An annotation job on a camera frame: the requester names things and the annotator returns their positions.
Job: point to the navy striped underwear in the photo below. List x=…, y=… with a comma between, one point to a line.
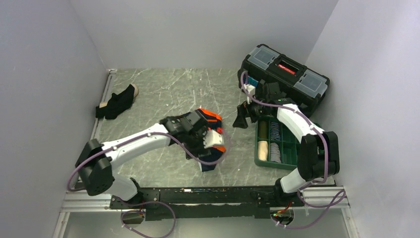
x=275, y=131

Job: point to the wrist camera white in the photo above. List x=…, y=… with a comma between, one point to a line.
x=250, y=92
x=212, y=138

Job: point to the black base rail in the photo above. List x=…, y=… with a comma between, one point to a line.
x=209, y=202

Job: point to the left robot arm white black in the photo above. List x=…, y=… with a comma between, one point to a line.
x=97, y=163

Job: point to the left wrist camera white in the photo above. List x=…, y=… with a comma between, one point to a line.
x=212, y=138

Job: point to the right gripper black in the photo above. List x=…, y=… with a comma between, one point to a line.
x=243, y=111

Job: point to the aluminium frame rail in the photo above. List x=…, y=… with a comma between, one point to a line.
x=80, y=201

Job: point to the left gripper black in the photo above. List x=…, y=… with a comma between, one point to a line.
x=194, y=150

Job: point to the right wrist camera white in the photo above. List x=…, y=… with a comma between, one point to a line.
x=250, y=92

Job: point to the dark navy orange clothes pile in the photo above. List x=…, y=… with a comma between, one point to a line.
x=195, y=120

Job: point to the cream rolled cloth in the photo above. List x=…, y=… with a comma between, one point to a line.
x=262, y=150

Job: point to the olive rolled cloth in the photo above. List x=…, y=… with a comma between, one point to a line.
x=263, y=129

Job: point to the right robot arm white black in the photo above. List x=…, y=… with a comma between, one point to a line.
x=318, y=156

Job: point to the black toolbox with clear lids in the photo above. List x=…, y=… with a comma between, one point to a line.
x=303, y=85

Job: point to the green compartment tray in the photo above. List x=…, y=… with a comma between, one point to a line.
x=289, y=148

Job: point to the grey striped rolled cloth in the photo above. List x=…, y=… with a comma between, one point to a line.
x=275, y=154

